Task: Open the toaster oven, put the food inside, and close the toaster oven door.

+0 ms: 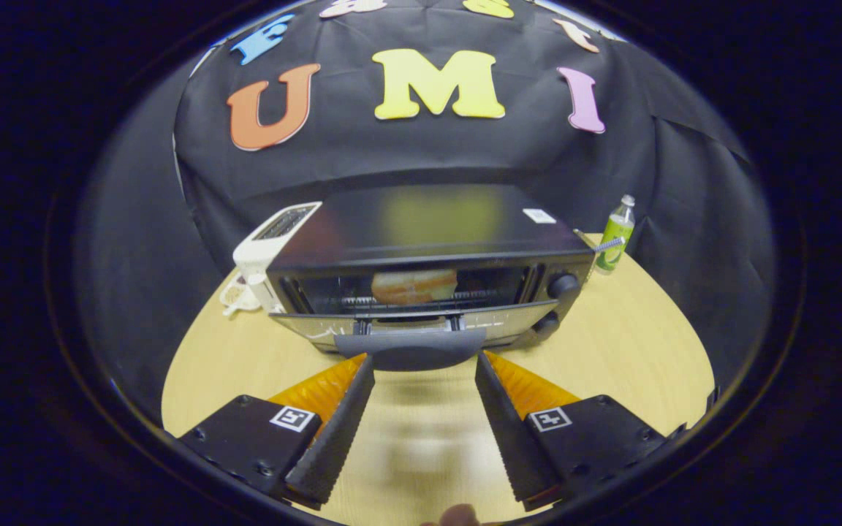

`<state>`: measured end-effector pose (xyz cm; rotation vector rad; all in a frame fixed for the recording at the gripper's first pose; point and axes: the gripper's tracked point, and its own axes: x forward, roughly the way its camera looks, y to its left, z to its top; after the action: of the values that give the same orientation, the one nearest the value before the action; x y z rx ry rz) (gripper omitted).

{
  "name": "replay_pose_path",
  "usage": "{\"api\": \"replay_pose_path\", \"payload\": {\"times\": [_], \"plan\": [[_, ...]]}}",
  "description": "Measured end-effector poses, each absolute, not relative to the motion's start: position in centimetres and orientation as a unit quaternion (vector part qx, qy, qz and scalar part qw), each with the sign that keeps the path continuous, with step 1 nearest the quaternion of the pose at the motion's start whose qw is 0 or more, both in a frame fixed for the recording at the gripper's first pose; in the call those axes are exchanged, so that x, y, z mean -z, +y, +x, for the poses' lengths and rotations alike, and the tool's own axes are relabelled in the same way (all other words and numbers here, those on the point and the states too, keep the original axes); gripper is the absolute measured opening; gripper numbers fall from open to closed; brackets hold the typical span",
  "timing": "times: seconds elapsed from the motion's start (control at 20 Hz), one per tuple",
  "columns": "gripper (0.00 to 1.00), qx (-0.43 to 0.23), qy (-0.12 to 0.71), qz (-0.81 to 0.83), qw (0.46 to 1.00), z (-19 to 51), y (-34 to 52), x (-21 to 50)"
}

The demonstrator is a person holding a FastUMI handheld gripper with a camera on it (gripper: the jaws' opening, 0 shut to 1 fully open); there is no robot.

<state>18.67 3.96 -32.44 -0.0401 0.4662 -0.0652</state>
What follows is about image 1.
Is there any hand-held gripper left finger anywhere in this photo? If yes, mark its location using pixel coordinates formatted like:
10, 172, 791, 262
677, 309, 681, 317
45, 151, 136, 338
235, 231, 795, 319
178, 353, 376, 511

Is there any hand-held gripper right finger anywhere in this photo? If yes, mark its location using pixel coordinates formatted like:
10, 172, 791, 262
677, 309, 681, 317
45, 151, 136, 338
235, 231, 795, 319
474, 349, 685, 512

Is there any lettuce bread sandwich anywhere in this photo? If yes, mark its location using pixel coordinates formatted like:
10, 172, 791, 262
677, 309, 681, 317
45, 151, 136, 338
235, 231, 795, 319
371, 268, 460, 306

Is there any black toaster oven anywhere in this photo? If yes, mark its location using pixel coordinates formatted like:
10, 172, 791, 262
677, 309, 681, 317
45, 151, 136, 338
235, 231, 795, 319
266, 184, 596, 372

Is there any white slot toaster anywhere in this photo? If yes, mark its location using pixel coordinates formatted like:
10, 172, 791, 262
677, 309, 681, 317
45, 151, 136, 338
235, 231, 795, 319
233, 202, 323, 315

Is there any green label plastic bottle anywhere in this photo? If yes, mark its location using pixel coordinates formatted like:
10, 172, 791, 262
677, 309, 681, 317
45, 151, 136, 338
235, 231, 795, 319
595, 194, 637, 275

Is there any black backdrop cloth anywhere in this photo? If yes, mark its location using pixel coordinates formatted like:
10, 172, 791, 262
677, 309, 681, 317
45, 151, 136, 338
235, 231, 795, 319
74, 0, 776, 410

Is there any metal wire rack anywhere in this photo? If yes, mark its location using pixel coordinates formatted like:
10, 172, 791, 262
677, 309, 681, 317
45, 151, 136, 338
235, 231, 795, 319
573, 228, 626, 255

